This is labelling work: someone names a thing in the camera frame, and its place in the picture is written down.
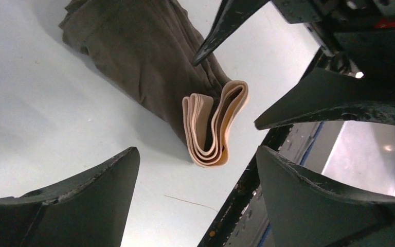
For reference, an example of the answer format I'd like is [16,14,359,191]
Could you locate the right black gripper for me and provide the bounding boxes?
[254,1,395,130]

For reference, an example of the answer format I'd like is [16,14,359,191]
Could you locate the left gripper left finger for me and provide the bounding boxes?
[0,147,140,246]

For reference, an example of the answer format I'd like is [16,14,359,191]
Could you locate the aluminium frame rail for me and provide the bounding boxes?
[226,121,395,246]

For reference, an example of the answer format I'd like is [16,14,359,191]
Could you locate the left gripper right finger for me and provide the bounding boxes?
[256,146,395,246]

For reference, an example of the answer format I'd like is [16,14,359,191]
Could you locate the brown boxer briefs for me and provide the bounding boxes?
[60,1,248,167]

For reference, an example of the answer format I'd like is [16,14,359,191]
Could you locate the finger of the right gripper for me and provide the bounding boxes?
[192,0,269,66]

